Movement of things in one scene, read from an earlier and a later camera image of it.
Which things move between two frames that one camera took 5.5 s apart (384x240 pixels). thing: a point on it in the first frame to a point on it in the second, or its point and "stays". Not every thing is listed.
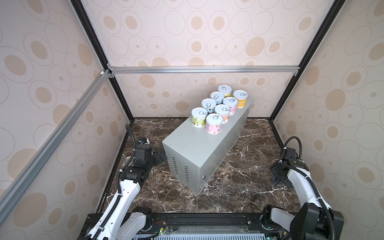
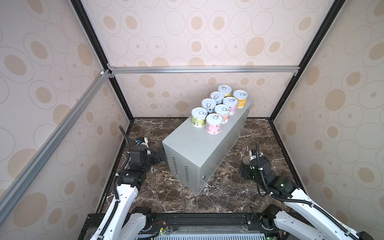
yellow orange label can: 241,96 stays
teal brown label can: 209,104 stays
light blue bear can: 218,96 stays
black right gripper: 276,168 to 244,171
